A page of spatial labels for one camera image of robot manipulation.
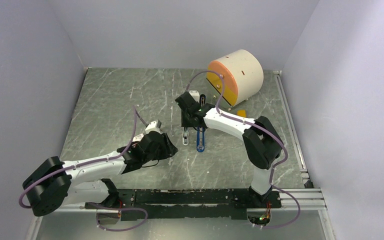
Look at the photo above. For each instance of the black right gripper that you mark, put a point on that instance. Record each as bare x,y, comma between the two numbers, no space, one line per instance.
185,123

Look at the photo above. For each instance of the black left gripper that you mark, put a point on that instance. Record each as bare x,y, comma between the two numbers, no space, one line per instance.
168,149

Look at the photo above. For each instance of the light blue white stapler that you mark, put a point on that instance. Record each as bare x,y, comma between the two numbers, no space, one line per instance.
185,136

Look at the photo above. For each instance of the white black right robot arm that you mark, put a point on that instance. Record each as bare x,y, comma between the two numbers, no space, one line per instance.
261,141

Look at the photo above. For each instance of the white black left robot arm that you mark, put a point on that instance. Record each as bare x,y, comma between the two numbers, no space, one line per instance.
56,183

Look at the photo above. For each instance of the yellow eraser block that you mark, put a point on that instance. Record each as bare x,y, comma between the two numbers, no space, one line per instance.
241,113

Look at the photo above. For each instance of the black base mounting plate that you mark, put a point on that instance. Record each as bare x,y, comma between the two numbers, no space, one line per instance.
232,203

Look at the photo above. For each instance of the cream round drawer cabinet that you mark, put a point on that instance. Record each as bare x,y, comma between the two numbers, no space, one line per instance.
240,73

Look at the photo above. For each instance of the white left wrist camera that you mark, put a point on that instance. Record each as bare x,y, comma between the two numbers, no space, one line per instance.
154,126

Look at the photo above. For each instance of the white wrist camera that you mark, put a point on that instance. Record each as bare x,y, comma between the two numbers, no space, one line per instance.
154,126
195,95

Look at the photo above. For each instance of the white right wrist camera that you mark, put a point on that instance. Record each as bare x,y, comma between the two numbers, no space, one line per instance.
195,95

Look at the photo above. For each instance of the aluminium frame rail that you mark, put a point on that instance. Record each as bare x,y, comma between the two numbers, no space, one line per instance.
291,199

